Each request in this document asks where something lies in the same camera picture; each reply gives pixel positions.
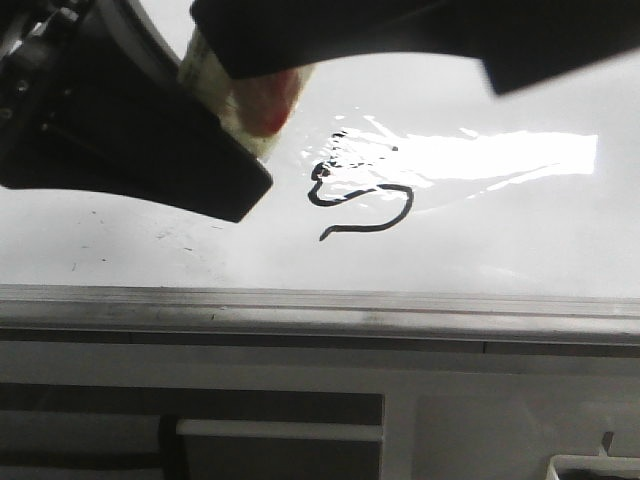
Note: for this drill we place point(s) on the white shelf bar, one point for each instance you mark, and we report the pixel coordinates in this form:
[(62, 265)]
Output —
[(280, 430)]

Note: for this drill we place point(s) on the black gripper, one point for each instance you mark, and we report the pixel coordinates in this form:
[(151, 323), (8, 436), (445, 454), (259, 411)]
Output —
[(82, 108)]

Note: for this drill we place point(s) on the white whiteboard with metal frame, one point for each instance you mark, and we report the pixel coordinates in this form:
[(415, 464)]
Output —
[(408, 201)]

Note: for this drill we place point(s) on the white marker with taped pad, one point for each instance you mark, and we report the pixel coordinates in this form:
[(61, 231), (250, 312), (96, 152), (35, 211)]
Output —
[(253, 111)]

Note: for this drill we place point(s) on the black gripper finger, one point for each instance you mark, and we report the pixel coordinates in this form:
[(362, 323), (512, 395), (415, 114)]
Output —
[(518, 42)]

